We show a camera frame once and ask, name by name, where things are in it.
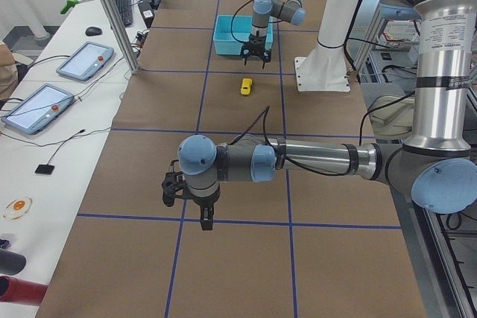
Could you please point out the upper teach pendant tablet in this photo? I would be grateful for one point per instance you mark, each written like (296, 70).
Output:
(86, 61)

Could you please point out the yellow beetle toy car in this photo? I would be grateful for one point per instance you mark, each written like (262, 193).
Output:
(246, 86)

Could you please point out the black keyboard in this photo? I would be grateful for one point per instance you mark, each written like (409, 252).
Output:
(124, 8)

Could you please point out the aluminium frame post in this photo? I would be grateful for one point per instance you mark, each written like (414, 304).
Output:
(120, 33)

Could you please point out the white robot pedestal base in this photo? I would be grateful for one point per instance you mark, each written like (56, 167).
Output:
(325, 68)

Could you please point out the black computer mouse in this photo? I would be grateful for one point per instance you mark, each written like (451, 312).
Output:
(93, 31)

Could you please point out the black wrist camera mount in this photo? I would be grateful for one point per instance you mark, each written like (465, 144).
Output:
(173, 185)

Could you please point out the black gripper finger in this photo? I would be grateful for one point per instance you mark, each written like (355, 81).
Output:
(206, 222)

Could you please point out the light blue plastic bin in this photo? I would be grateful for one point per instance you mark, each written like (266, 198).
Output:
(230, 32)

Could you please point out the lower teach pendant tablet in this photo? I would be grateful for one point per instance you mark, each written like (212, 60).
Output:
(39, 109)

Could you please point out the teach pendant tablet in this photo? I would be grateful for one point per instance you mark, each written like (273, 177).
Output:
(39, 109)
(86, 61)

